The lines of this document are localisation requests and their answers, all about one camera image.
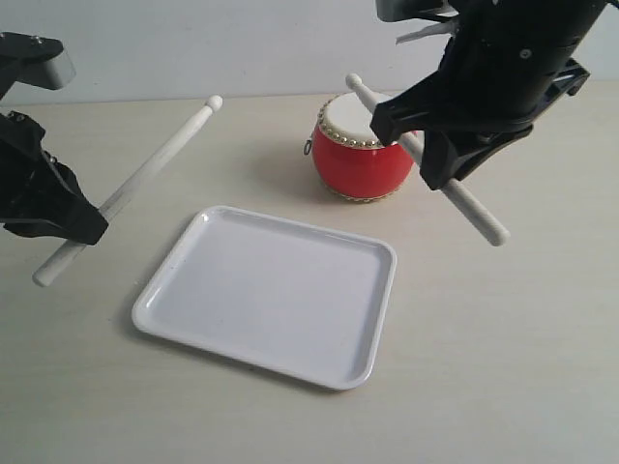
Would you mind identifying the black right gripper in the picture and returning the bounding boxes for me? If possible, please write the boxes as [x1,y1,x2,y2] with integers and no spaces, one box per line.
[370,0,590,190]

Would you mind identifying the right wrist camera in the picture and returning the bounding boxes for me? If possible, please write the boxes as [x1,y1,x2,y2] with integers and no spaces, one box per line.
[374,0,458,45]

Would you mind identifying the red small drum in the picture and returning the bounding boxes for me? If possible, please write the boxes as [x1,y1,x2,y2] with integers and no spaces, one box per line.
[304,93,414,202]

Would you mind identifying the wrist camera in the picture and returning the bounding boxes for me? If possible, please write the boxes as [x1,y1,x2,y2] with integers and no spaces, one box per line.
[374,0,458,45]
[1,32,76,98]

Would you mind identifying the wooden drumstick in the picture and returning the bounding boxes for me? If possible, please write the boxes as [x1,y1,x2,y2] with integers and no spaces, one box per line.
[32,95,223,287]
[345,72,511,247]

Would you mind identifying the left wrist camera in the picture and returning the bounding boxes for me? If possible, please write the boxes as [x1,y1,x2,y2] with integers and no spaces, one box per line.
[1,32,76,98]

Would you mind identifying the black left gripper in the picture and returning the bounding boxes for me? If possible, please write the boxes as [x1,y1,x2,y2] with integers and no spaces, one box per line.
[1,111,108,246]

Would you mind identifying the white plastic tray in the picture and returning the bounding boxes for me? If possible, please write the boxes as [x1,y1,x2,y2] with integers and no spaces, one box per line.
[132,206,397,391]

